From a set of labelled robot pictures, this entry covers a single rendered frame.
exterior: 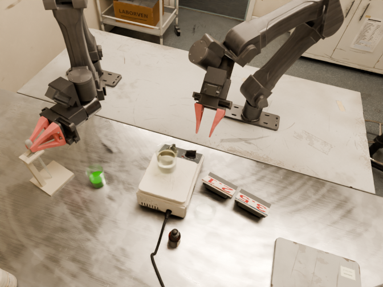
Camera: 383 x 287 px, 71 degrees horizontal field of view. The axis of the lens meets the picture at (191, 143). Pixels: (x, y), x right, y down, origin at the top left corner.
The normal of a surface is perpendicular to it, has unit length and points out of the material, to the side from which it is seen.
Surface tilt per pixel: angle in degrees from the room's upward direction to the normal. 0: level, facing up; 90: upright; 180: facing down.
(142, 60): 0
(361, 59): 90
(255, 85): 54
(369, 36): 90
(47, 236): 0
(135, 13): 91
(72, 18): 77
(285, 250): 0
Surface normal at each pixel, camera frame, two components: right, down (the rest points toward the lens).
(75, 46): 0.26, 0.60
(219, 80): -0.13, 0.00
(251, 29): -0.24, -0.48
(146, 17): -0.23, 0.77
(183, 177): 0.07, -0.62
